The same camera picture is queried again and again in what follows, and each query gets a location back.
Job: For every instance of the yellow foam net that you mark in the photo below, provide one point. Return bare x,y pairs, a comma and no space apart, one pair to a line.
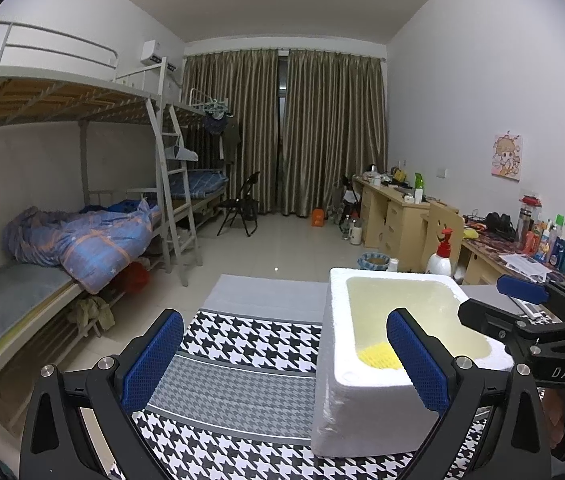
377,357

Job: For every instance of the yellow soft toy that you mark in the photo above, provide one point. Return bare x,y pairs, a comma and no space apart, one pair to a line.
471,234

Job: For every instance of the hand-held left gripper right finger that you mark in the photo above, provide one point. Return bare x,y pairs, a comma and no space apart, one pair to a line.
420,360

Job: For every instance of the grey mattress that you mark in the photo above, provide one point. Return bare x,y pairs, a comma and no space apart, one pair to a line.
22,290

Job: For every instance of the white metal bunk bed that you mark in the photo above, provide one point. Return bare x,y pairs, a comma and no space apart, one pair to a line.
62,95
197,110

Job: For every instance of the houndstooth tablecloth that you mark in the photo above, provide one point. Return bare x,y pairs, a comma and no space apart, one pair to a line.
242,375

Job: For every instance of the white lotion bottle red pump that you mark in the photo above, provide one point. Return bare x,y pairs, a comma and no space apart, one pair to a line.
441,260

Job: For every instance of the white plastic jug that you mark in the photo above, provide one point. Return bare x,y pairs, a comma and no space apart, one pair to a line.
356,232

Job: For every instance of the white wall socket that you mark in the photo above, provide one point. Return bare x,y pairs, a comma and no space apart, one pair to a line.
441,173

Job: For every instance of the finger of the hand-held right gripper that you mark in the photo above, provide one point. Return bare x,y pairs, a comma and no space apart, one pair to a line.
522,289
487,317

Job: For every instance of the yellow-green crumpled cloth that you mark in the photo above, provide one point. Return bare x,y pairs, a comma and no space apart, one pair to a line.
90,312

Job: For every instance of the red lid thermos bottle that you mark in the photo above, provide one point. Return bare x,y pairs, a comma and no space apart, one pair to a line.
530,220

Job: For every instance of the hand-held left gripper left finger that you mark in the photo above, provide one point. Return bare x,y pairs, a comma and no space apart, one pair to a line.
155,360

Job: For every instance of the white foam box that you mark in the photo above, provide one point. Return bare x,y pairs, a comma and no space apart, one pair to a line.
362,410

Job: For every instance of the green spray bottle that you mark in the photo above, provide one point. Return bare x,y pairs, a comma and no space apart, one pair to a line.
419,190

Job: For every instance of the wooden chair with smiley cutout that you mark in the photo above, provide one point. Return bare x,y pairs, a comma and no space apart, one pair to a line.
440,225

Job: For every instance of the blue mattress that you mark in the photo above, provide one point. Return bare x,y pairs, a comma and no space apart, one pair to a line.
197,182

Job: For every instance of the white cup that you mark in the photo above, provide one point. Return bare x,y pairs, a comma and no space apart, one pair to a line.
393,265

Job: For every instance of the wooden desk with patterned cover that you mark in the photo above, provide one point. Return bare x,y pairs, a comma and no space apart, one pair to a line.
482,260

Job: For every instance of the red bag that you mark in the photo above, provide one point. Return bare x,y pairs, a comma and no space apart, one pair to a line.
136,277

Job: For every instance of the white air conditioner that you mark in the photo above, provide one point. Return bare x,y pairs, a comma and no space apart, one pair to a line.
155,52

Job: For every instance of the dark hanging clothes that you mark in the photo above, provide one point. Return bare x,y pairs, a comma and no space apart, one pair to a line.
225,137

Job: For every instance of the blue patterned quilt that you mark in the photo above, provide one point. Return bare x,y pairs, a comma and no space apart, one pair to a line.
97,240

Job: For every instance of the black bag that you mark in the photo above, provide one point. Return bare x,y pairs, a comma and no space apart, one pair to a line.
500,225

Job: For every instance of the black folding chair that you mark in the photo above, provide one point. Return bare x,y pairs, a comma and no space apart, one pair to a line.
240,205

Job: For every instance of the row of toiletry bottles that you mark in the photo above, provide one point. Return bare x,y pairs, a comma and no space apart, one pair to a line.
560,252

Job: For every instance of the white paper sheets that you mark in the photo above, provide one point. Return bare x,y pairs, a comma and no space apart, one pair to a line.
525,265

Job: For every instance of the cartoon wall poster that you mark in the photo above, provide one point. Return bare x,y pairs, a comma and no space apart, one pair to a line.
507,156

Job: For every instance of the brown curtain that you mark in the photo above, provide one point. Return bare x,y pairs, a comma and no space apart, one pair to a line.
237,125
335,130

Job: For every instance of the blue basin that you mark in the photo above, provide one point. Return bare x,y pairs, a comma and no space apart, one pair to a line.
373,261

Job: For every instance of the orange box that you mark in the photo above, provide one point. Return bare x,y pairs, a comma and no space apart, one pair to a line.
318,217

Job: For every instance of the wooden desk with drawers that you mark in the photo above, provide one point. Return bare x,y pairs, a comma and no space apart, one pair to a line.
392,220

